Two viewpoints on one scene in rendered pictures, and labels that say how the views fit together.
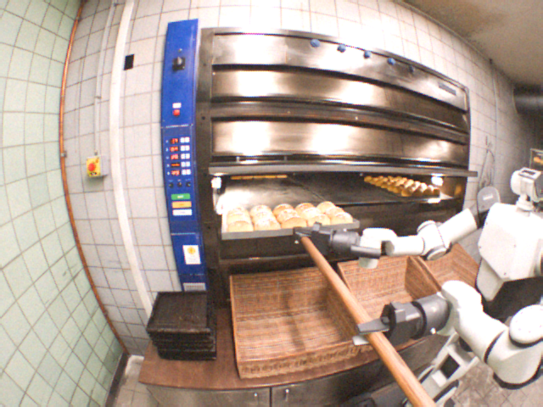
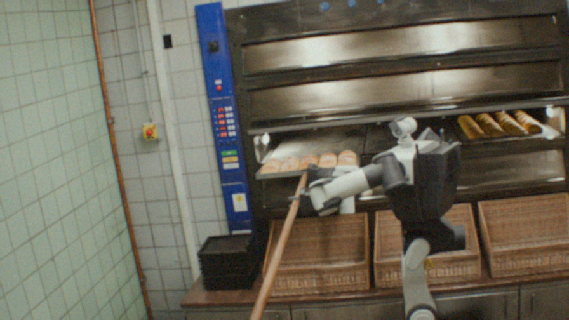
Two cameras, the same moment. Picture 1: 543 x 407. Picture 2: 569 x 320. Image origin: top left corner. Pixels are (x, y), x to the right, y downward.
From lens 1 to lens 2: 2.45 m
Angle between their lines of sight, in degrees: 20
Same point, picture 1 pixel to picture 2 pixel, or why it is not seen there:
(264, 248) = not seen: hidden behind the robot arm
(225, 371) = (256, 294)
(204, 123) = (242, 94)
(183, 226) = (232, 178)
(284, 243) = not seen: hidden behind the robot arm
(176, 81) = (214, 62)
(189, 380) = (225, 299)
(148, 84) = (190, 62)
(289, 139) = (312, 100)
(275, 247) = not seen: hidden behind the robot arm
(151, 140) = (200, 108)
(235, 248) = (277, 195)
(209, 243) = (255, 192)
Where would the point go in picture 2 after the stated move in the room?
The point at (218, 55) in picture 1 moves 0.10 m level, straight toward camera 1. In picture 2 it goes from (244, 33) to (241, 34)
